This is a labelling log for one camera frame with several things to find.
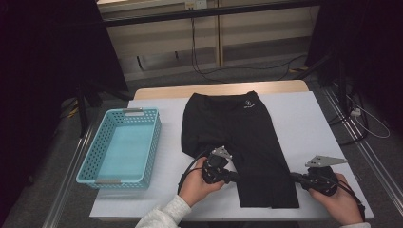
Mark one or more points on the black pants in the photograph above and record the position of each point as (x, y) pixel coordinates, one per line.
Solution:
(240, 133)

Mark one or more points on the black curtain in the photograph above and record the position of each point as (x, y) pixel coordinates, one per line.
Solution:
(374, 47)
(47, 63)

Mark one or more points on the black metal stand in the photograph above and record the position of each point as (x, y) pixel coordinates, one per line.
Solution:
(83, 114)
(341, 82)

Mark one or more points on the wooden table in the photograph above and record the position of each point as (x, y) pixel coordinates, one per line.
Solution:
(164, 91)

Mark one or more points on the person's right hand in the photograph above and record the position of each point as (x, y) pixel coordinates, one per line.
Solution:
(343, 205)

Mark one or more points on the wooden cabinet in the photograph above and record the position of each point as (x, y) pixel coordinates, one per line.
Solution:
(164, 34)

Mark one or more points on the white wall socket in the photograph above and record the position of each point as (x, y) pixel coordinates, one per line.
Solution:
(196, 3)

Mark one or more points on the light blue plastic basket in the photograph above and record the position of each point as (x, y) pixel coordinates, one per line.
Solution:
(123, 148)

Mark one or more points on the white plug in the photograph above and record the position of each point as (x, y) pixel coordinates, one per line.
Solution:
(356, 112)

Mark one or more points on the aluminium floor rail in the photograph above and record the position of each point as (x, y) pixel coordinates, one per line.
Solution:
(377, 164)
(68, 180)

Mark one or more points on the person's left hand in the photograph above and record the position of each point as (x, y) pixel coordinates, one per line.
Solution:
(195, 190)

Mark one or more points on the black metal bar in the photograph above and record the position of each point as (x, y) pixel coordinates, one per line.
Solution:
(206, 12)

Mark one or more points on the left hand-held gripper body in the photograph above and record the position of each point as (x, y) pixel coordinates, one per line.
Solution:
(215, 171)

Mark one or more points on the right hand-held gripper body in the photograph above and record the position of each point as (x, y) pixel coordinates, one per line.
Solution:
(318, 177)

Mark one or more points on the white table cover sheet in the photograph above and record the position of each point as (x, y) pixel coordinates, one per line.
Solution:
(301, 120)

